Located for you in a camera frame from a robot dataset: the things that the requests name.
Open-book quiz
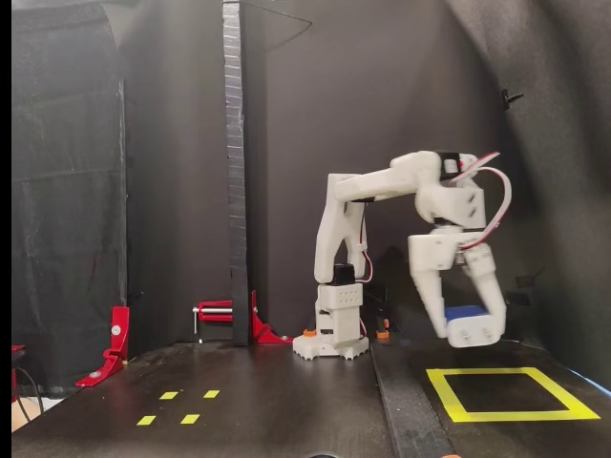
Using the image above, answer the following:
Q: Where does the blue and white charger plug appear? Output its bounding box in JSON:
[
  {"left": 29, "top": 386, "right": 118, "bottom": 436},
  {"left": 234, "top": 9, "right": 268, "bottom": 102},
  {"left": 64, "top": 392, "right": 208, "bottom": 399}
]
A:
[{"left": 443, "top": 303, "right": 502, "bottom": 348}]

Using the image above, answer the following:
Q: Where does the black upright post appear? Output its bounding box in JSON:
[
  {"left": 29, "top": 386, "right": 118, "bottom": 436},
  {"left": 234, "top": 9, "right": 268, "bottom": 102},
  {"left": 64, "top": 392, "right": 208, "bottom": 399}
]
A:
[{"left": 221, "top": 0, "right": 253, "bottom": 348}]

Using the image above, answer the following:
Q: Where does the thin black cable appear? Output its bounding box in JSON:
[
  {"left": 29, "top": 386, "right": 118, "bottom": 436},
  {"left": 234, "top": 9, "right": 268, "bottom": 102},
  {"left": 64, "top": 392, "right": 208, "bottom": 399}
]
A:
[{"left": 11, "top": 365, "right": 45, "bottom": 424}]

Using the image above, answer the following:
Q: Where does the thin black wire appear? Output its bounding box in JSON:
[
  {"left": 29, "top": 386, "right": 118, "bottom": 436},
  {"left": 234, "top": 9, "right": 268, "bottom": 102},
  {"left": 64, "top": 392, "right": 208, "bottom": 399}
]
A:
[{"left": 245, "top": 0, "right": 314, "bottom": 52}]

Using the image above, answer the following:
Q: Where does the red corner bracket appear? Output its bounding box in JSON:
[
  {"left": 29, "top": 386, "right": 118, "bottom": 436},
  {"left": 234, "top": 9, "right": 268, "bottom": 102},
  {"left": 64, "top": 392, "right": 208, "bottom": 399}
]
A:
[{"left": 250, "top": 289, "right": 295, "bottom": 345}]

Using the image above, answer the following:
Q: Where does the black fabric curtain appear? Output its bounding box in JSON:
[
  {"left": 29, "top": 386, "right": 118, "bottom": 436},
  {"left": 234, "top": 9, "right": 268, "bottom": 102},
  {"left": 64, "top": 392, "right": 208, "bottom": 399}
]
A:
[{"left": 11, "top": 3, "right": 129, "bottom": 395}]

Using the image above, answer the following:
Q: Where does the black flat bar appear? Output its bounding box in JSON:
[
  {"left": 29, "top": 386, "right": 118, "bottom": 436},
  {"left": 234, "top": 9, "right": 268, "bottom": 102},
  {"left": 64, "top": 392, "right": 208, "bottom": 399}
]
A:
[{"left": 369, "top": 339, "right": 457, "bottom": 458}]

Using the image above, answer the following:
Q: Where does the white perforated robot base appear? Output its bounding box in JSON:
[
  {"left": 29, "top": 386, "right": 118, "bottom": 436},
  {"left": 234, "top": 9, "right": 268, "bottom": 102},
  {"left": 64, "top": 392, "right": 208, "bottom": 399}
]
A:
[{"left": 291, "top": 328, "right": 369, "bottom": 363}]

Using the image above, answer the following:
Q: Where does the yellow tape square outline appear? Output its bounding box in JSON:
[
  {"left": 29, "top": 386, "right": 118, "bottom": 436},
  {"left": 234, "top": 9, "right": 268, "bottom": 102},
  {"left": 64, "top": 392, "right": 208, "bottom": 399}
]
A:
[{"left": 425, "top": 365, "right": 601, "bottom": 424}]

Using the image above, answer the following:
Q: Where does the red screw clamp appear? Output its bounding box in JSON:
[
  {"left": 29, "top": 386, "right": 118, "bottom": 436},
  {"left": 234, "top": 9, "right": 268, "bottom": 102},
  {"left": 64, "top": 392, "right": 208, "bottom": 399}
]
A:
[{"left": 192, "top": 299, "right": 235, "bottom": 344}]

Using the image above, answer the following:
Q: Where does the red metal part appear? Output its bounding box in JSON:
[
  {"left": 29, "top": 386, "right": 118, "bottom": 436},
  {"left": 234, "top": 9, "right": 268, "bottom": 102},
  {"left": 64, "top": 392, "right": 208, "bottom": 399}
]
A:
[{"left": 11, "top": 343, "right": 26, "bottom": 405}]

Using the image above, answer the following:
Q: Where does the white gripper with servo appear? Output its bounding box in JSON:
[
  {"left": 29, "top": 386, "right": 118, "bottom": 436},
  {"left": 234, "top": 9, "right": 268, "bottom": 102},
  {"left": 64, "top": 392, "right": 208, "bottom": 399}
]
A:
[{"left": 407, "top": 226, "right": 509, "bottom": 339}]

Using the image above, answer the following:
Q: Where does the red white black servo cable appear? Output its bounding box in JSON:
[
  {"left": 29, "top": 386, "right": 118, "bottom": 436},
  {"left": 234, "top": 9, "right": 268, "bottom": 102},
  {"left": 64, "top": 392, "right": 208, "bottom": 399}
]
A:
[
  {"left": 352, "top": 199, "right": 376, "bottom": 287},
  {"left": 451, "top": 151, "right": 513, "bottom": 250}
]

